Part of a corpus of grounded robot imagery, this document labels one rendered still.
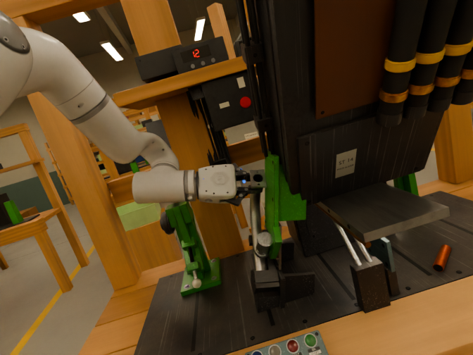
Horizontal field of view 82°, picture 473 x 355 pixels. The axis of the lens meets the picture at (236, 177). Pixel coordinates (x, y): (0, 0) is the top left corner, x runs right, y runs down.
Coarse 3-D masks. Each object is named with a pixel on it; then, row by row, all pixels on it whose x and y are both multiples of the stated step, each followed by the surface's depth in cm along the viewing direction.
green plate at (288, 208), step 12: (276, 156) 61; (276, 168) 62; (276, 180) 63; (276, 192) 63; (288, 192) 65; (276, 204) 64; (288, 204) 65; (300, 204) 66; (276, 216) 64; (288, 216) 66; (300, 216) 66
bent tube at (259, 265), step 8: (256, 176) 74; (264, 176) 73; (256, 184) 71; (264, 184) 72; (256, 200) 79; (256, 208) 80; (256, 216) 80; (256, 224) 79; (256, 232) 78; (256, 240) 76; (256, 256) 74; (256, 264) 73; (264, 264) 72
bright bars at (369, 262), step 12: (348, 240) 62; (360, 264) 59; (372, 264) 58; (360, 276) 58; (372, 276) 58; (384, 276) 58; (360, 288) 58; (372, 288) 59; (384, 288) 59; (360, 300) 60; (372, 300) 59; (384, 300) 60
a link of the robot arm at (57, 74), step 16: (32, 32) 44; (32, 48) 43; (48, 48) 44; (64, 48) 48; (48, 64) 44; (64, 64) 47; (80, 64) 50; (32, 80) 44; (48, 80) 45; (64, 80) 47; (80, 80) 49; (48, 96) 49; (64, 96) 49; (80, 96) 50; (96, 96) 52; (64, 112) 51; (80, 112) 51
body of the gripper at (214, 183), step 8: (200, 168) 74; (208, 168) 73; (216, 168) 73; (224, 168) 73; (232, 168) 73; (200, 176) 72; (208, 176) 72; (216, 176) 72; (224, 176) 72; (232, 176) 72; (200, 184) 71; (208, 184) 70; (216, 184) 71; (224, 184) 71; (232, 184) 71; (200, 192) 70; (208, 192) 69; (216, 192) 69; (224, 192) 69; (232, 192) 70; (200, 200) 71; (208, 200) 71; (216, 200) 71
